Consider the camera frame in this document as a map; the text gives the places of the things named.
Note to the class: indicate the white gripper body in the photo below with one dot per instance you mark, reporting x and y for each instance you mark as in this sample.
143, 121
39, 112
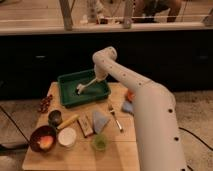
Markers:
100, 73

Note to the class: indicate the white dish brush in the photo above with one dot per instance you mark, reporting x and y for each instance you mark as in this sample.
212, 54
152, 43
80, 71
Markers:
81, 87

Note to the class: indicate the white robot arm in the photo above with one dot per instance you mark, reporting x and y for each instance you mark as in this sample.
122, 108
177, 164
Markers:
156, 128

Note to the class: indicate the green plastic tray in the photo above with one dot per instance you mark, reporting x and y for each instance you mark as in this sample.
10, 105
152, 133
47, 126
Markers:
67, 88

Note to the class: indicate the orange fruit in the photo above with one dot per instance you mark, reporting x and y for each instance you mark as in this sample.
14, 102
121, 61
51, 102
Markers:
129, 96

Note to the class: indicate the metal fork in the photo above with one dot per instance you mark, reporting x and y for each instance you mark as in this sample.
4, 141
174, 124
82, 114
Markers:
112, 112

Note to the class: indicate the small blue cloth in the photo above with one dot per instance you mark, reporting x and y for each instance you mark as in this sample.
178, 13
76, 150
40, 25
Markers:
127, 107

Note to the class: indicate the blue grey cloth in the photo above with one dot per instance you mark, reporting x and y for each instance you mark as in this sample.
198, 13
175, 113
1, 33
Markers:
99, 121

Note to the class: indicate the brown rectangular block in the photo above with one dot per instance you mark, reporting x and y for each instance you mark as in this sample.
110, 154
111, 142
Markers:
85, 125

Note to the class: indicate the wooden table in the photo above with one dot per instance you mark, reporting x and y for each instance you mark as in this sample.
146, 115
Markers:
121, 151

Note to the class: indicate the red grapes bunch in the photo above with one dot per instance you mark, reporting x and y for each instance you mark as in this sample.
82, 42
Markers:
45, 103

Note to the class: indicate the dark metal cup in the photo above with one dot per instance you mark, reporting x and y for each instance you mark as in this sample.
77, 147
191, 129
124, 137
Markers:
55, 118

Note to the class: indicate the green small cup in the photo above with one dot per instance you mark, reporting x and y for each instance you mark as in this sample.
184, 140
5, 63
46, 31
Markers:
99, 142

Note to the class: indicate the person in background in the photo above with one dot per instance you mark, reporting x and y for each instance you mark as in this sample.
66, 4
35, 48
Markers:
145, 10

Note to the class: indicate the white round lid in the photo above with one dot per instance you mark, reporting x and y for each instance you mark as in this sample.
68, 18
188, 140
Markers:
67, 137

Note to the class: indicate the brown wooden bowl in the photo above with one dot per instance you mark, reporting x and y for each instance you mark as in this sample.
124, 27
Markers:
37, 134

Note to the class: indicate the peach fruit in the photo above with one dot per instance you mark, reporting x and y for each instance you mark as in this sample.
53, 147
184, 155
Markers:
45, 142

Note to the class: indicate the yellow handled tool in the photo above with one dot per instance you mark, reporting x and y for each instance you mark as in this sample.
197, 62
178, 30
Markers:
67, 122

